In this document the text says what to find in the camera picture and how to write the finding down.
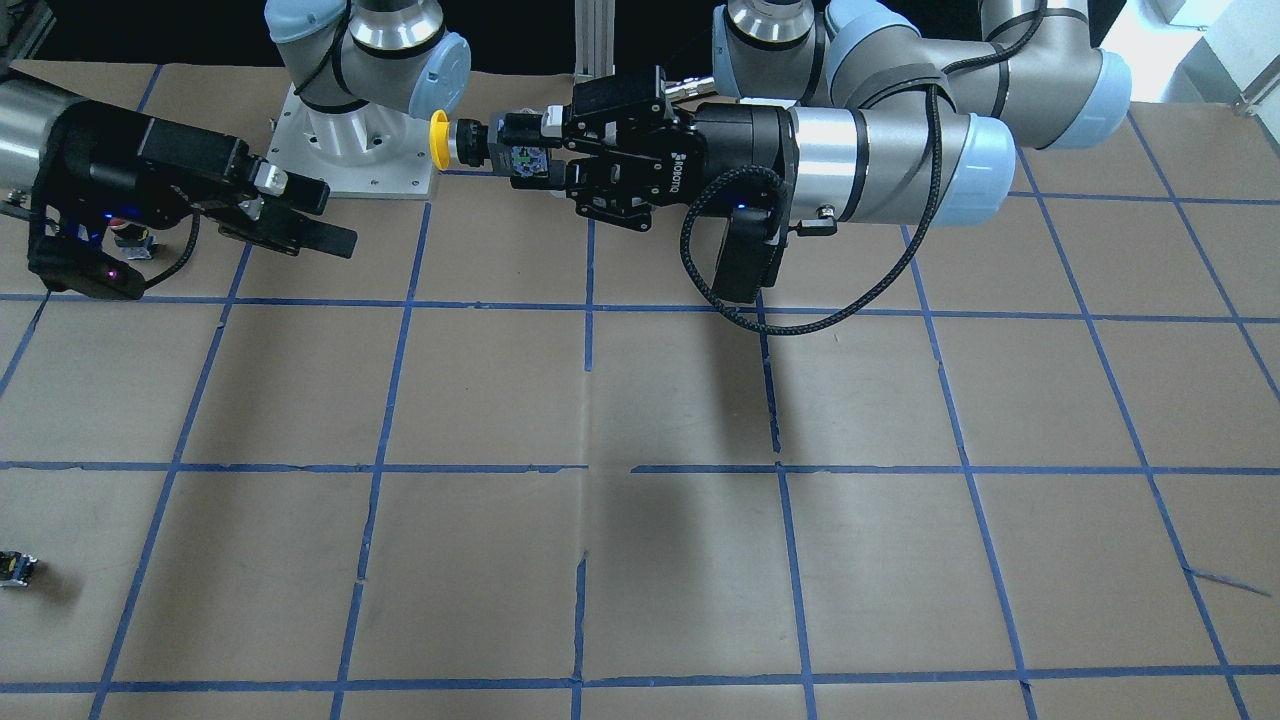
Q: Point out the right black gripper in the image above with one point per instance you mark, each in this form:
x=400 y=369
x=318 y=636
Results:
x=172 y=152

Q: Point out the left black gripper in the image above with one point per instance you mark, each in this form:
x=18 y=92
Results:
x=738 y=140

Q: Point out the yellow push button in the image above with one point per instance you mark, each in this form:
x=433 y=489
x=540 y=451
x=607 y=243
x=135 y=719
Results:
x=511 y=143

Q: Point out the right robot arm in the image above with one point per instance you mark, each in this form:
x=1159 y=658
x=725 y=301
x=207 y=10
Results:
x=375 y=81

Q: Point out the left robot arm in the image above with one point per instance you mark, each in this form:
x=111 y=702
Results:
x=859 y=117

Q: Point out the red push button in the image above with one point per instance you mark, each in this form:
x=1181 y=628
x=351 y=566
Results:
x=134 y=242

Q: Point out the silver cable connector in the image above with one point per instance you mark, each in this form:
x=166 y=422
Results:
x=691 y=88

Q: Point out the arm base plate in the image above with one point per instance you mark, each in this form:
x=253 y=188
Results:
x=370 y=153

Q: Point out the aluminium frame post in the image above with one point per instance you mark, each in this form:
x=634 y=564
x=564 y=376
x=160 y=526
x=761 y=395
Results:
x=594 y=23

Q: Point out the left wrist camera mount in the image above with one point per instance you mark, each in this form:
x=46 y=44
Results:
x=750 y=255

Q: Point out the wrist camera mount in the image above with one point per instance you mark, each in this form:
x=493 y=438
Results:
x=65 y=264
x=750 y=255

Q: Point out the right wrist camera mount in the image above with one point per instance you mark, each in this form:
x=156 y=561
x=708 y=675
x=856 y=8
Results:
x=65 y=264

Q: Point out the small black switch block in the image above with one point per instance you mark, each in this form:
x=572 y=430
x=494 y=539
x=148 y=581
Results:
x=17 y=569

